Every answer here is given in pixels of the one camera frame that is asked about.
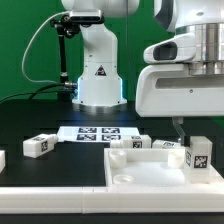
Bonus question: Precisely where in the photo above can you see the white block left edge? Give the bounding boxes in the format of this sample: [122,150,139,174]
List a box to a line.
[0,150,5,173]

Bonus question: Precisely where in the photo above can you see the camera on black stand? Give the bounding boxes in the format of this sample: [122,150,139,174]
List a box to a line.
[50,13,104,100]

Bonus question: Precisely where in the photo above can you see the grey camera cable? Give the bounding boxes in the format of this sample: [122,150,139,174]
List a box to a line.
[21,11,71,84]

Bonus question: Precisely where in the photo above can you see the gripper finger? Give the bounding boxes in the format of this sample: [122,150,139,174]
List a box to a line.
[172,117,190,147]

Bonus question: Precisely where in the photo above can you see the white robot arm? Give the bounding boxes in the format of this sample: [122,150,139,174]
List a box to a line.
[61,0,224,117]

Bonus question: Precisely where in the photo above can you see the black cables on table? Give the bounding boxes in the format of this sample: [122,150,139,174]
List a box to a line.
[0,80,79,104]

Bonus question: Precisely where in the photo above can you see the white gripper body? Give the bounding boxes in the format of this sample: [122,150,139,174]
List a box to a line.
[135,64,224,117]

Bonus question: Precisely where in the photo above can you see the white square tabletop panel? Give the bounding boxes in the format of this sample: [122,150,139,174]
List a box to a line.
[104,148,224,195]

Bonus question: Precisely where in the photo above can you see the white obstacle fence rail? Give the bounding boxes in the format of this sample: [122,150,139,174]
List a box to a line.
[0,185,224,214]

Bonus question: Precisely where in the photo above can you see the tag marker sheet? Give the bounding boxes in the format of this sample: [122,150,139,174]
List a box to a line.
[57,126,139,142]

